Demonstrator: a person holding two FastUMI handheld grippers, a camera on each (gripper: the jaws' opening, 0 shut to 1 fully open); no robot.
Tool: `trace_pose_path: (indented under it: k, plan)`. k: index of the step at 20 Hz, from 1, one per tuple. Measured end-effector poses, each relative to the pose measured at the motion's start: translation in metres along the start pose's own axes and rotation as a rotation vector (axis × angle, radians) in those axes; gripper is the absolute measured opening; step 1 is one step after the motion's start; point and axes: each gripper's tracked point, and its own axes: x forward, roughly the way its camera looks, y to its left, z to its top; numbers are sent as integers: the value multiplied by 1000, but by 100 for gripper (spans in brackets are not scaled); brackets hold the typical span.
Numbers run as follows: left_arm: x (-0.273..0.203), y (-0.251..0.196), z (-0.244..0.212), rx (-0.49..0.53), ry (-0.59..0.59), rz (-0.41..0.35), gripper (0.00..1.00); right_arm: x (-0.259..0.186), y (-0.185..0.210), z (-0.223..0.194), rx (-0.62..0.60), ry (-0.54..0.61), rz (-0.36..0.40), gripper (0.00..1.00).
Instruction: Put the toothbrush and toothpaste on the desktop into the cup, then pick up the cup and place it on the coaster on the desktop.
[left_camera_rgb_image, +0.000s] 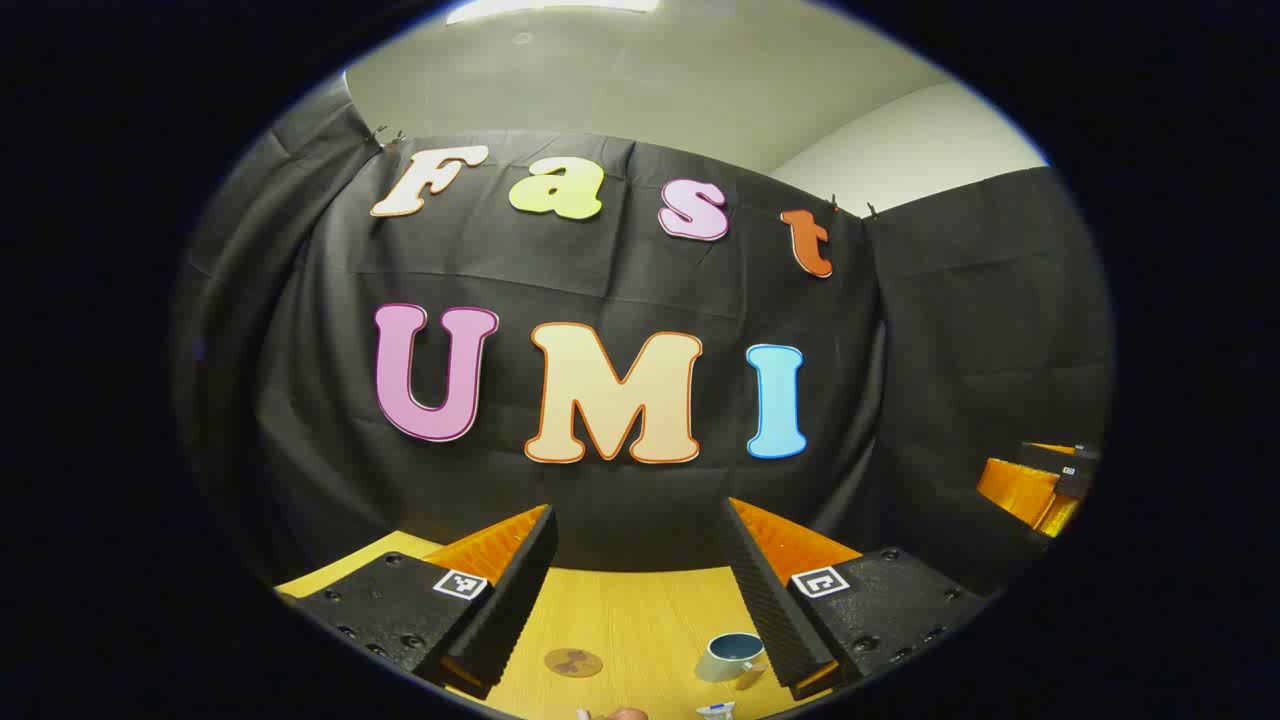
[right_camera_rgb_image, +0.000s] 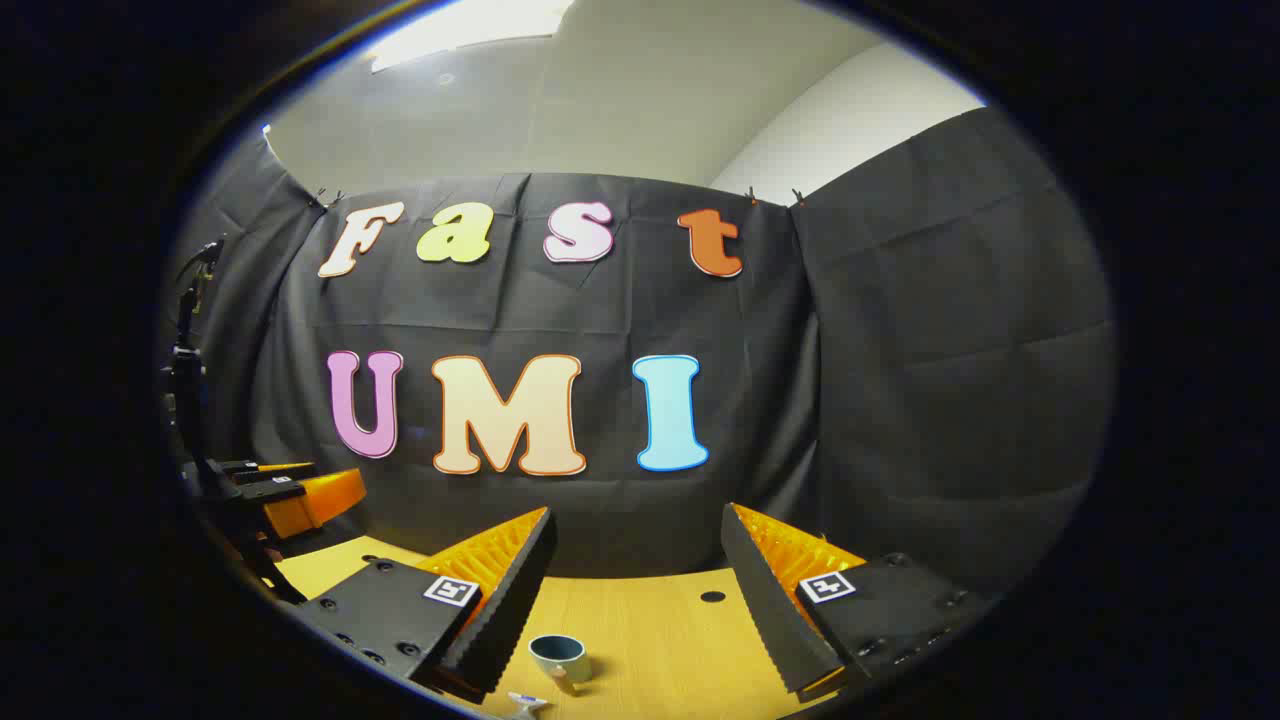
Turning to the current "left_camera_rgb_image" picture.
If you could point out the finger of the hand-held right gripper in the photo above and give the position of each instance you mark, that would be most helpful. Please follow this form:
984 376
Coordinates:
1015 490
1075 483

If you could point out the ceiling light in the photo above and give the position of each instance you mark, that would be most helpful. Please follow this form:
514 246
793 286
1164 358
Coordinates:
550 8

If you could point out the white toothpaste tube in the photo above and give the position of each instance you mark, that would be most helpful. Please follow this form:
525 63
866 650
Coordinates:
716 711

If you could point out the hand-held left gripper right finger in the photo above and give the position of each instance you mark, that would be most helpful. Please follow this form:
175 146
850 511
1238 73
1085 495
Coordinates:
765 600

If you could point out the wooden desktop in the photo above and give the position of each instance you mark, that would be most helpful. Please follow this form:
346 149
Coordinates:
640 620

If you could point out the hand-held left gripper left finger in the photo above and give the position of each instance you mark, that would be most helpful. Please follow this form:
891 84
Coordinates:
515 590

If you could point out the pale green cup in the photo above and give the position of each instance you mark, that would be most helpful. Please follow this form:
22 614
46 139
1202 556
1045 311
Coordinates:
725 660

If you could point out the round brown coaster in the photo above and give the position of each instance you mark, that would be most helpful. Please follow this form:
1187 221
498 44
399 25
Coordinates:
573 662

